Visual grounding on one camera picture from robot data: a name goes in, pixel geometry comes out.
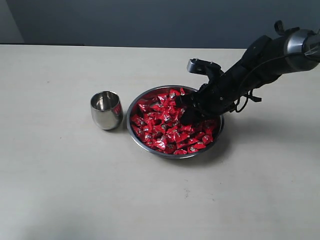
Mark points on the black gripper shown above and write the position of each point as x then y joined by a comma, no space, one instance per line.
222,93

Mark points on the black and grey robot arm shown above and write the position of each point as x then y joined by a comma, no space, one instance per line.
264,61

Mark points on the pile of red wrapped candies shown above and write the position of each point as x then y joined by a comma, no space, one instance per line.
157,124

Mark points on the stainless steel bowl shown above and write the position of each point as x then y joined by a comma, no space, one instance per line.
132,109

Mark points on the stainless steel cup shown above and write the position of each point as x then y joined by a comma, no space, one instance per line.
106,110

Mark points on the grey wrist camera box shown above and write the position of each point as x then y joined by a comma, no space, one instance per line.
203,67

